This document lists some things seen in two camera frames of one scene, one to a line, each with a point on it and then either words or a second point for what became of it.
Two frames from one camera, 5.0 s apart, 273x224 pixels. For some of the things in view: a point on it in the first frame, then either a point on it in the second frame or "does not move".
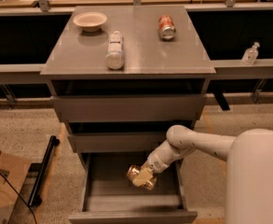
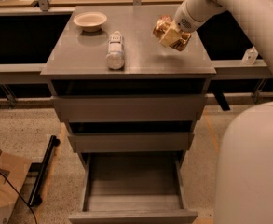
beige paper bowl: x=90 y=21 does not move
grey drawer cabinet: x=121 y=77 does not move
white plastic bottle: x=115 y=56 does not move
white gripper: x=154 y=162 -> x=183 y=21
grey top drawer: x=129 y=108 does not move
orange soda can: x=148 y=185 -> x=165 y=22
